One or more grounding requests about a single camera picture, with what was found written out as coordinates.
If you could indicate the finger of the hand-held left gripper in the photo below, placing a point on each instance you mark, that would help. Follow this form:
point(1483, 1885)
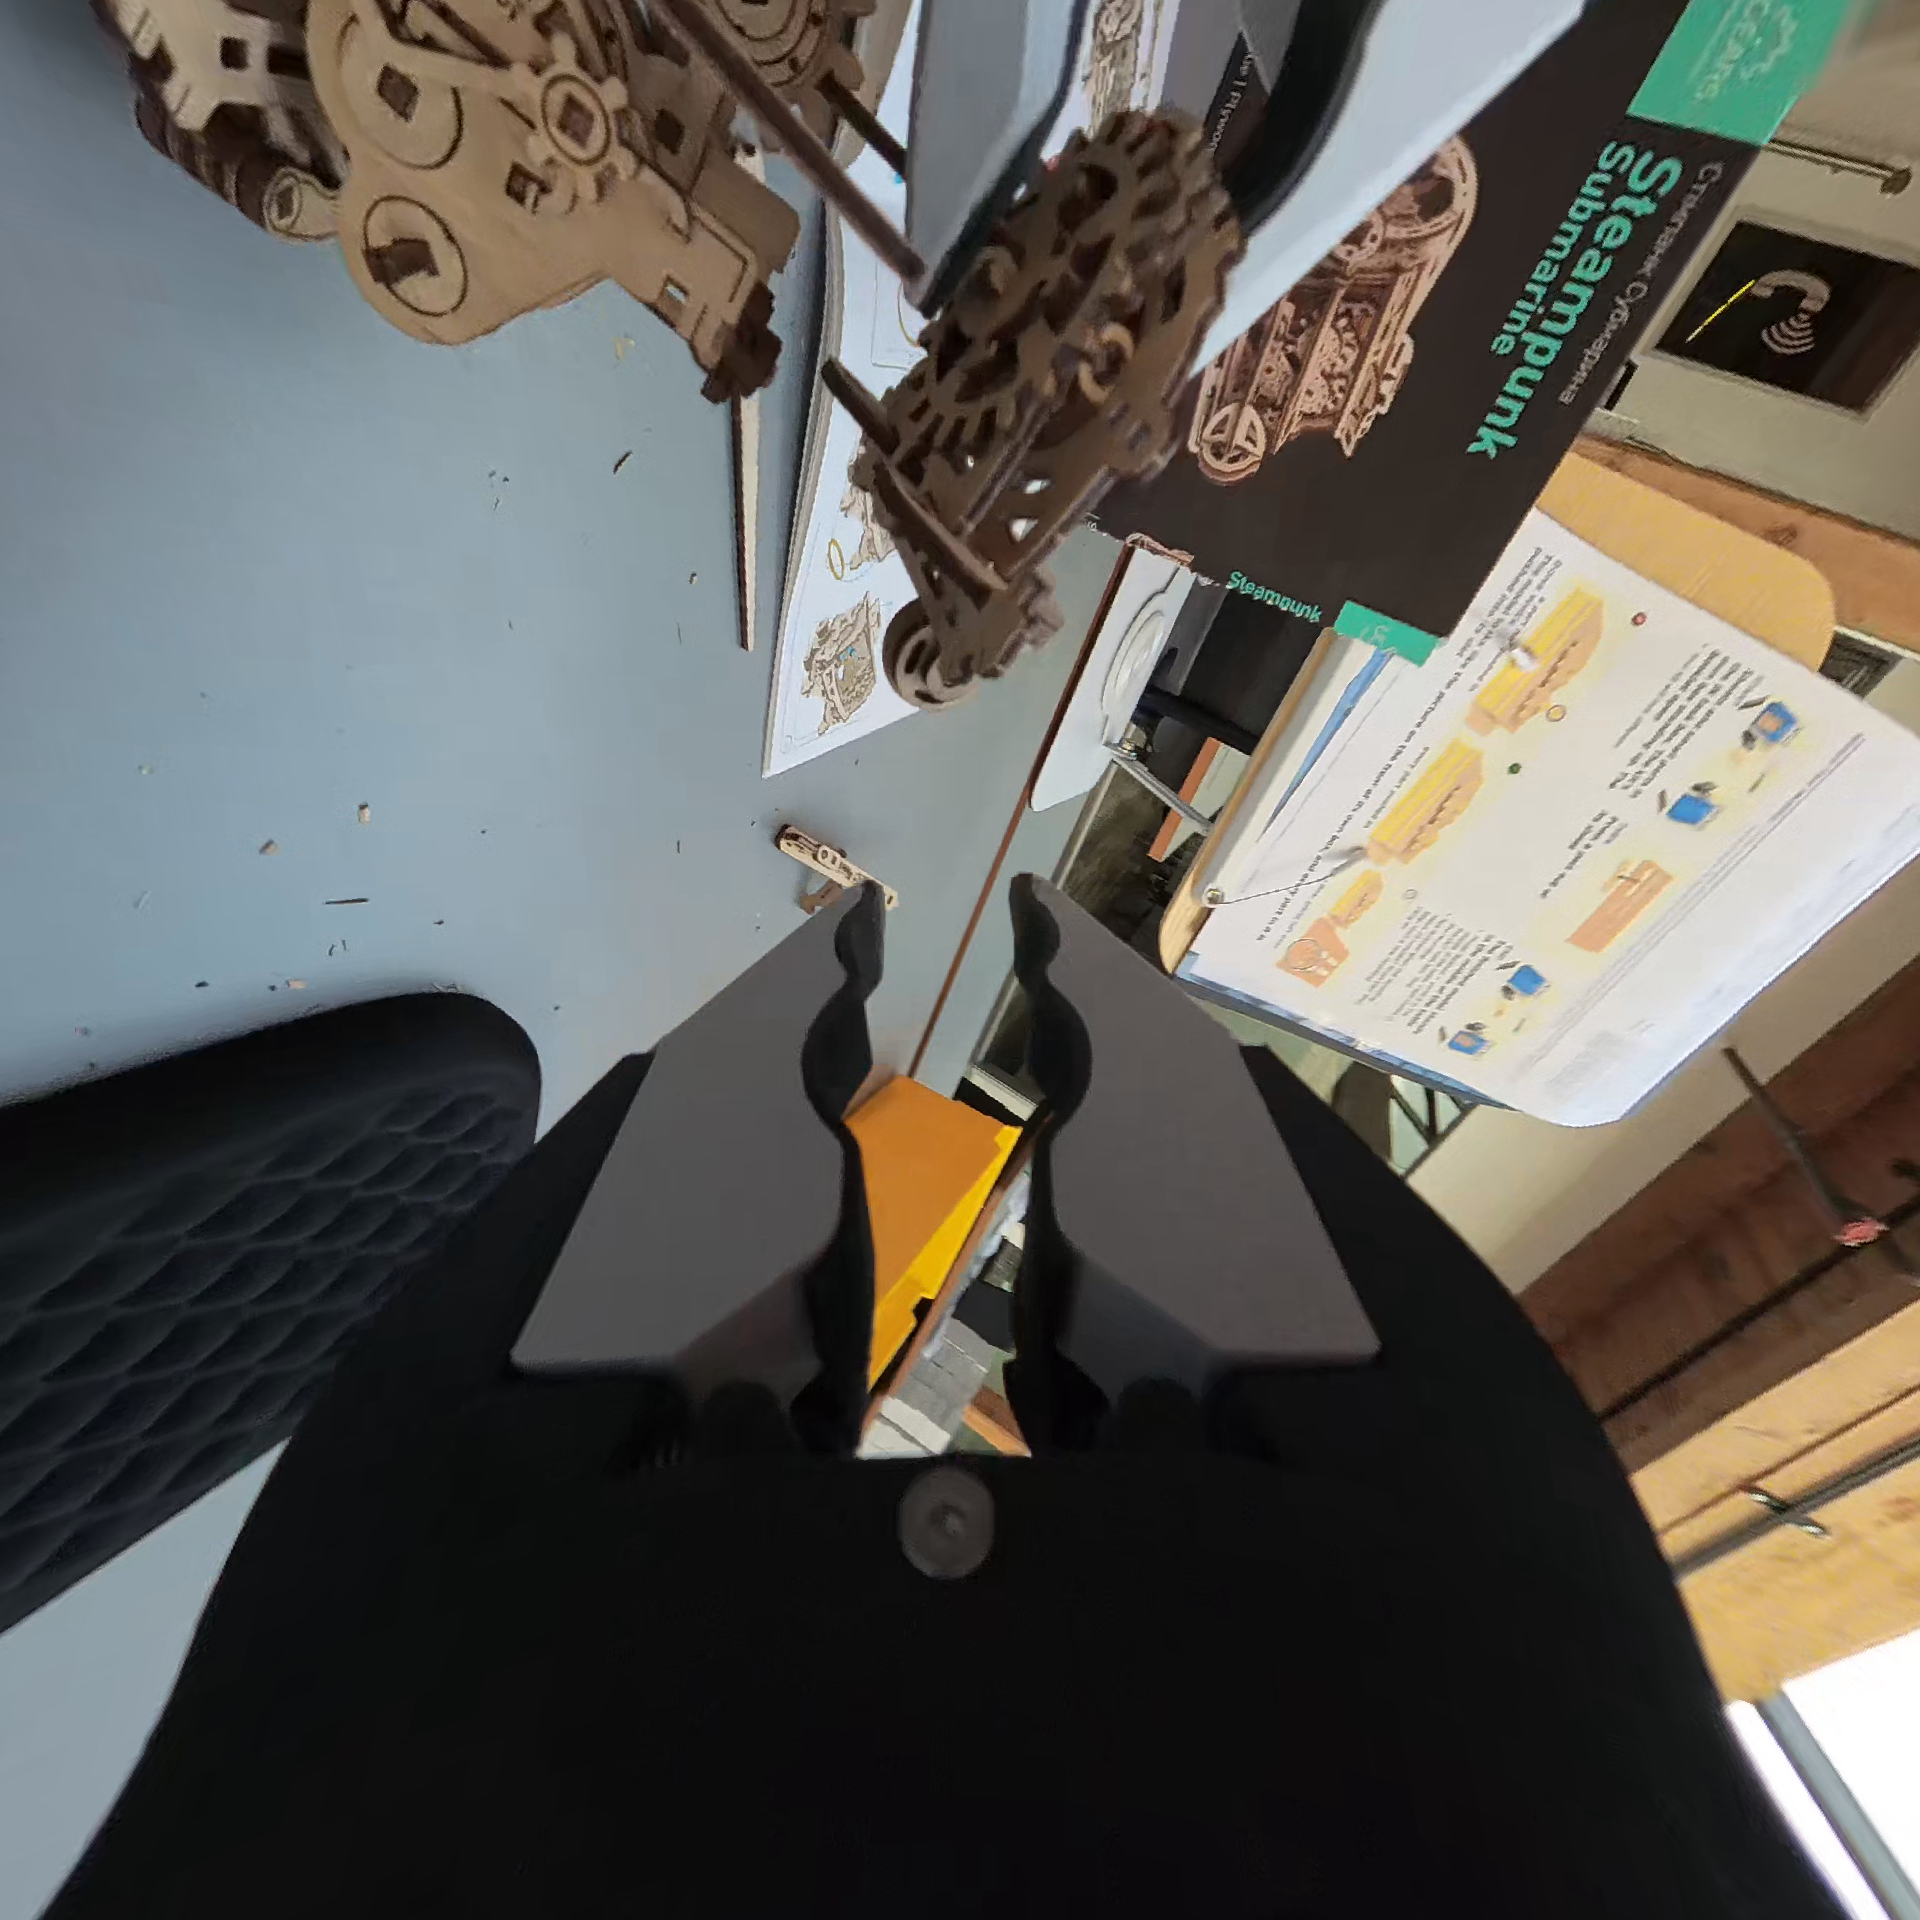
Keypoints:
point(1425, 75)
point(983, 88)

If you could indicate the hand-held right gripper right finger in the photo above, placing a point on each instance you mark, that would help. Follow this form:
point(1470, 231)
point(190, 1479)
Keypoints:
point(1200, 1199)

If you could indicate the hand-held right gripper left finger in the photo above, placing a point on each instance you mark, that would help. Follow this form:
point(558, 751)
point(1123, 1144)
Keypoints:
point(690, 1199)

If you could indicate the dark wooden gear assembly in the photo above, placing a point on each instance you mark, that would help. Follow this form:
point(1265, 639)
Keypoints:
point(1037, 345)

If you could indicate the wooden mechanical model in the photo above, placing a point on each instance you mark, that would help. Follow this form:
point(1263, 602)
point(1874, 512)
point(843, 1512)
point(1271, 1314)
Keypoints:
point(558, 182)

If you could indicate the yellow storage bin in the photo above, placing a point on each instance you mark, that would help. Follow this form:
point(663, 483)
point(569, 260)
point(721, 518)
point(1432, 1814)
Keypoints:
point(923, 1186)

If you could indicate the black puzzle box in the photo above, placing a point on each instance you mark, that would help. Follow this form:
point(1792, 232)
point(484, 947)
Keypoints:
point(1499, 300)

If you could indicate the small wooden lever part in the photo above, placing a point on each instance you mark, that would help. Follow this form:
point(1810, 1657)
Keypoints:
point(825, 867)

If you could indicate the black framed sign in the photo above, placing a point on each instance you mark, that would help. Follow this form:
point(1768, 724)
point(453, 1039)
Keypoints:
point(1783, 314)

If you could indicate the white cabinet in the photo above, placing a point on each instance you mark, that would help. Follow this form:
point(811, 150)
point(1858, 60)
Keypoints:
point(1883, 88)

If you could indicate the thin wooden stick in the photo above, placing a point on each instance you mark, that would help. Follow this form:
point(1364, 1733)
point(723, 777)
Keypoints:
point(745, 522)

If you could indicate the instruction booklet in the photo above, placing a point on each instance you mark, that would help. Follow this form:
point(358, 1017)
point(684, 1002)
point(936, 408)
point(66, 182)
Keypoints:
point(842, 597)

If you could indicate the white metal clamp plate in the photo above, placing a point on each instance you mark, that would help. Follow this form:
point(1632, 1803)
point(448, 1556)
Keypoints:
point(1119, 659)

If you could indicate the printed instruction sheet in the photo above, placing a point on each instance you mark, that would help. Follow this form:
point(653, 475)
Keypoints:
point(1622, 839)

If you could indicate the plywood board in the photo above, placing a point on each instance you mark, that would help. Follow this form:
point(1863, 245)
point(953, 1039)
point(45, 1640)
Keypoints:
point(1726, 569)

